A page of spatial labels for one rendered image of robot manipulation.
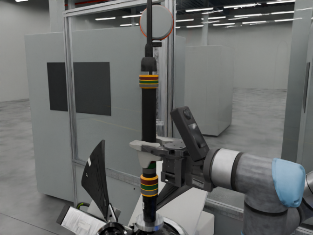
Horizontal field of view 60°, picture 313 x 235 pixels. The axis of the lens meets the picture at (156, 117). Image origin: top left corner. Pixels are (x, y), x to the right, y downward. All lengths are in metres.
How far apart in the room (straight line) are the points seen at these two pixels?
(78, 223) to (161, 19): 0.92
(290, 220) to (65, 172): 3.12
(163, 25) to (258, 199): 0.97
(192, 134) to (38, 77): 3.09
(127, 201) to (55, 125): 1.85
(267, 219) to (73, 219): 0.77
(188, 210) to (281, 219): 0.52
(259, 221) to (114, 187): 1.43
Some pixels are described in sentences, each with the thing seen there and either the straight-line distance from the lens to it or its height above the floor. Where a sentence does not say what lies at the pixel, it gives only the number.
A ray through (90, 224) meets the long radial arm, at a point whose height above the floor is 1.13.
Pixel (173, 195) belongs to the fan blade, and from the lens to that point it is 0.75.
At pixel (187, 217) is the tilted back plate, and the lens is 1.01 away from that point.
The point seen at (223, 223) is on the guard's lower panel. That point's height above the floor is 0.91.
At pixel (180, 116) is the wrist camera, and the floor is 1.58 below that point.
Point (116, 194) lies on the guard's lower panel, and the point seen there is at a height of 0.85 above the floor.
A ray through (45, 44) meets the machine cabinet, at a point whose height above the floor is 1.93.
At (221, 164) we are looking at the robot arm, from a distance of 0.52.
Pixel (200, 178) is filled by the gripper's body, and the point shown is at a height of 1.46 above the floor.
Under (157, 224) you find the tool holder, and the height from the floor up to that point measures 1.31.
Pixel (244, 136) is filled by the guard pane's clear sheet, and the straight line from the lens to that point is 1.30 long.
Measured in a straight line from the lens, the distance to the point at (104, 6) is 1.78.
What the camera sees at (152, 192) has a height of 1.39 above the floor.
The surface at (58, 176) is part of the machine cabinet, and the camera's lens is 3.62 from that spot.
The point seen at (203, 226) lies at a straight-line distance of 1.34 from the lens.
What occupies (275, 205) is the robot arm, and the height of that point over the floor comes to 1.45.
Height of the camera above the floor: 1.68
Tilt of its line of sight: 11 degrees down
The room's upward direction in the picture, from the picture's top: straight up
